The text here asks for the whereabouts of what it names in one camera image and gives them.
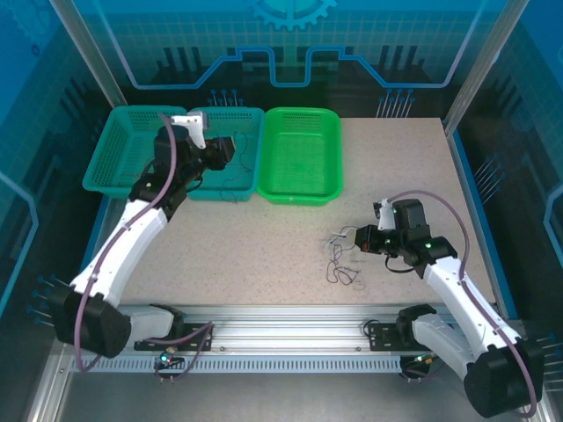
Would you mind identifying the black cable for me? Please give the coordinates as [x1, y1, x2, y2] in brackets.
[219, 130, 260, 206]

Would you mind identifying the slotted grey cable duct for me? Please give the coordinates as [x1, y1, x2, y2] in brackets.
[81, 354, 404, 375]

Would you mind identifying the small connector with green light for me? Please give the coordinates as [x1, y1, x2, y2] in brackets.
[411, 351, 441, 368]
[158, 349, 184, 368]

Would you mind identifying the white cable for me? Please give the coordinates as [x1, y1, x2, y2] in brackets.
[323, 226, 369, 290]

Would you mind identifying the aluminium frame post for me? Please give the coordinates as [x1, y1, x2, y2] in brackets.
[442, 0, 531, 135]
[48, 0, 127, 109]

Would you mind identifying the teal plastic basket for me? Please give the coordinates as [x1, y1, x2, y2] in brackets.
[82, 105, 188, 201]
[184, 106, 267, 204]

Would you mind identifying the aluminium mounting rail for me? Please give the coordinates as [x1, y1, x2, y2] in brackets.
[118, 303, 467, 353]

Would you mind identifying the green plastic basket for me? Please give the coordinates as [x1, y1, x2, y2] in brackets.
[256, 106, 344, 207]

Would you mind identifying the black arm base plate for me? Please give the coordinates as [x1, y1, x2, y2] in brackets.
[134, 323, 216, 353]
[366, 322, 450, 353]

